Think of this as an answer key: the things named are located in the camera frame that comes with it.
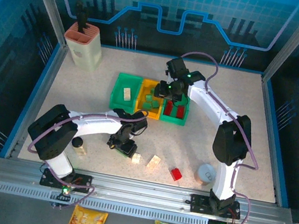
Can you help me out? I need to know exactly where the small white lego brick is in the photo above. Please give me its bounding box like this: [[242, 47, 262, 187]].
[[130, 151, 143, 165]]

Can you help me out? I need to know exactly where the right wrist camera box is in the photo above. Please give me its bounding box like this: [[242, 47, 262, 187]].
[[163, 55, 191, 80]]

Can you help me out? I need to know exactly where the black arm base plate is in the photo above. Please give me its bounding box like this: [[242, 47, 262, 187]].
[[188, 193, 243, 221], [39, 167, 94, 195]]

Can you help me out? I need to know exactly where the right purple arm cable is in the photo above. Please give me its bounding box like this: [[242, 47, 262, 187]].
[[151, 49, 276, 224]]

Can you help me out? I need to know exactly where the slotted grey cable duct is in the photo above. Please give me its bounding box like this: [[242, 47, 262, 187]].
[[0, 180, 214, 224]]

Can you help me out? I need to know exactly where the green plastic bin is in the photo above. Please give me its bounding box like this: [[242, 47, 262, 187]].
[[159, 91, 192, 127], [108, 71, 145, 115]]

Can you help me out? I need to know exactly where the small red lego brick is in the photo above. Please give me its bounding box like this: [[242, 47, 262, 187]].
[[169, 166, 184, 183]]

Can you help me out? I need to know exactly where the black knife handle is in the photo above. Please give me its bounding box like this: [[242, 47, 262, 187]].
[[70, 0, 93, 35]]

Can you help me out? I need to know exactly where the cream knife block pink top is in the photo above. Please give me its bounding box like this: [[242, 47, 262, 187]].
[[58, 20, 107, 74]]

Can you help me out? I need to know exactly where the aluminium front rail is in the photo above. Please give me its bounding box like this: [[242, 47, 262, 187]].
[[0, 155, 294, 224]]

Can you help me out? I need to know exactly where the small jar with black lid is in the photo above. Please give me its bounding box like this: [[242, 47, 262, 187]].
[[69, 136, 90, 157]]

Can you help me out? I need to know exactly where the long white lego brick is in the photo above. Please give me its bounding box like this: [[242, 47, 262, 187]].
[[146, 154, 163, 171], [121, 86, 134, 102]]

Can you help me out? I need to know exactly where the yellow plastic bin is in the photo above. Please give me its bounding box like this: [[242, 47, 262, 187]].
[[133, 77, 169, 122]]

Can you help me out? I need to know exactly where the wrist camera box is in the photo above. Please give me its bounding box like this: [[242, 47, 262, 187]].
[[119, 139, 138, 157], [163, 55, 191, 80]]

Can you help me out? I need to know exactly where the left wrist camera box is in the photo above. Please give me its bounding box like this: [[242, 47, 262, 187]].
[[119, 139, 138, 157]]

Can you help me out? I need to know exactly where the long red lego brick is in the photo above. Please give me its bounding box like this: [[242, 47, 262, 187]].
[[175, 105, 186, 119]]

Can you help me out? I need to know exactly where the metal tin can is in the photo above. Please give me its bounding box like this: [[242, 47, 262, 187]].
[[194, 162, 218, 189]]

